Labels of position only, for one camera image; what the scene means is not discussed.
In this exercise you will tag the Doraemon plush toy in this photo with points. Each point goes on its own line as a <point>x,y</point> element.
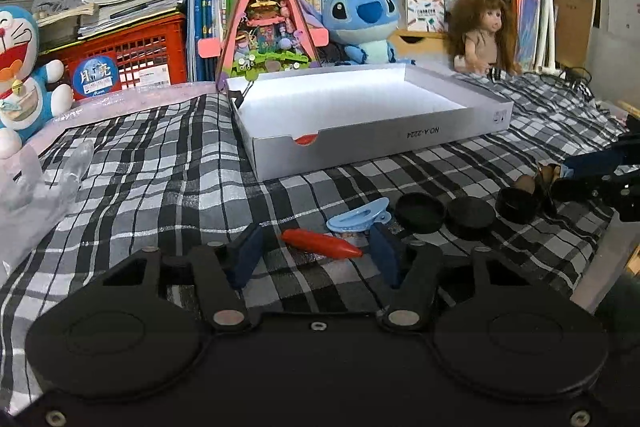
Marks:
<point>30,95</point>

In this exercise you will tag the black round jar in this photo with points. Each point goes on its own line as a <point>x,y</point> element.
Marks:
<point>516,205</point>

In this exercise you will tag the red plastic crate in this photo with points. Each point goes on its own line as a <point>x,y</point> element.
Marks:
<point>148,54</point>

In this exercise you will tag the white cardboard box tray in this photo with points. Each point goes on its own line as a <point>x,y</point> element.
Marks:
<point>359,113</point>

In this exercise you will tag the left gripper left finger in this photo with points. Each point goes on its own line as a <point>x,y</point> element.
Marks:
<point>220,272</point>

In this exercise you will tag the black white plaid cloth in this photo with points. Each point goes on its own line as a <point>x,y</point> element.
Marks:
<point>178,176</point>

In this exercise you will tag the wooden drawer box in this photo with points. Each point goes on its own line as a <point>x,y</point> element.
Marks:
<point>420,45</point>

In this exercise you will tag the light blue hair clip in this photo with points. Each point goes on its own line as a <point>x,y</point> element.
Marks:
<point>362,218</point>

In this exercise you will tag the pink triangular diorama house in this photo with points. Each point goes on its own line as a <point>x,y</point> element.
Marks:
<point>264,37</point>

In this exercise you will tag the red plastic clip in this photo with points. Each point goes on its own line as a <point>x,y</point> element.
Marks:
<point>306,139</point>
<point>320,244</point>

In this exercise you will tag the blue Stitch plush toy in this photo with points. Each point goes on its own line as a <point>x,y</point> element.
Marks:
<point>359,30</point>

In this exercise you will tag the black round case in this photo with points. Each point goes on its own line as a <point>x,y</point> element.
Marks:
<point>469,218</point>

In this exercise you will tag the black binder clip on box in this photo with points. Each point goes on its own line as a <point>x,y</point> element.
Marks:
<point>237,97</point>

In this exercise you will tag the white patterned carton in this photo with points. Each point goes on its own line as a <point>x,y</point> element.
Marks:
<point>422,15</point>

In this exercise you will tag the brown haired baby doll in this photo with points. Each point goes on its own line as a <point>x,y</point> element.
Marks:
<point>482,35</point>

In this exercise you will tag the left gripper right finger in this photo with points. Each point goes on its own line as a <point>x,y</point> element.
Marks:
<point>411,271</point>

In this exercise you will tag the black round lid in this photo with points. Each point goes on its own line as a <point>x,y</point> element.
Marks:
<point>419,213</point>

